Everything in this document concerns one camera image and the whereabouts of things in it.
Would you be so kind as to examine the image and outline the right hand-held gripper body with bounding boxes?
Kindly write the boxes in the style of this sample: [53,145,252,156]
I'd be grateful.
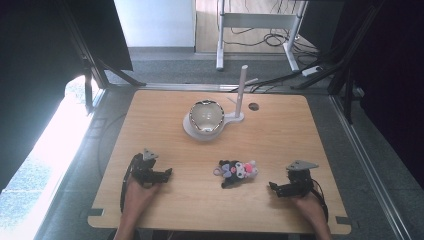
[285,159,320,198]

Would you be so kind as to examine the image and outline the white stand with pole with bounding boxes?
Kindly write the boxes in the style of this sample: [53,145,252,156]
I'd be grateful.
[182,64,260,142]

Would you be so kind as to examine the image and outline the black floor cables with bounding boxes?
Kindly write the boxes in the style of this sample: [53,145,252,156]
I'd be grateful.
[222,0,331,94]

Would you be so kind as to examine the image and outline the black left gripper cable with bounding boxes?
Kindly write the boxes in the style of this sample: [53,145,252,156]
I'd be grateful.
[119,153,141,214]

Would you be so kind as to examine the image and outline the white metal desk frame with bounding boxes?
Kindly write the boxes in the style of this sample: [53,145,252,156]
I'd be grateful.
[215,0,308,73]

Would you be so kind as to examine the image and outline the shiny metal bowl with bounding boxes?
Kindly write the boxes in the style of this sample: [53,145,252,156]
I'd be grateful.
[188,99,226,136]

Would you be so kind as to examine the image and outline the black and pink plush toy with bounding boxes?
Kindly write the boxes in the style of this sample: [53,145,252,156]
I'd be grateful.
[213,159,260,190]

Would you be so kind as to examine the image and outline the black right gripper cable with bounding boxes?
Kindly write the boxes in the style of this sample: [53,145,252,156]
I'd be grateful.
[310,178,330,224]

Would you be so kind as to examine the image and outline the black tripod stand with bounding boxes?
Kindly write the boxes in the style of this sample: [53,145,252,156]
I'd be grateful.
[290,0,388,125]
[58,0,147,115]

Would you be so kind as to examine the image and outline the person's right hand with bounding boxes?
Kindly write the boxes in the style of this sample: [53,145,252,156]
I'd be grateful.
[291,191,327,219]

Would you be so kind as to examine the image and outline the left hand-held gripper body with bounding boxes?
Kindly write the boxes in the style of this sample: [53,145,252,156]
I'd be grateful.
[130,148,160,188]

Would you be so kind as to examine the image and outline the dark curtain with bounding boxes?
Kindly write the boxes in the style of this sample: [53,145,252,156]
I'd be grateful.
[299,0,424,191]
[0,0,134,193]

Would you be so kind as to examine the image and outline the white power strip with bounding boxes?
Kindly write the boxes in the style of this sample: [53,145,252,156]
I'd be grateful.
[301,65,324,77]

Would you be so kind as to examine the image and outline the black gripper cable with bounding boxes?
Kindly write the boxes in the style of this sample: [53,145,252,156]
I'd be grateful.
[119,153,141,214]
[310,178,330,224]

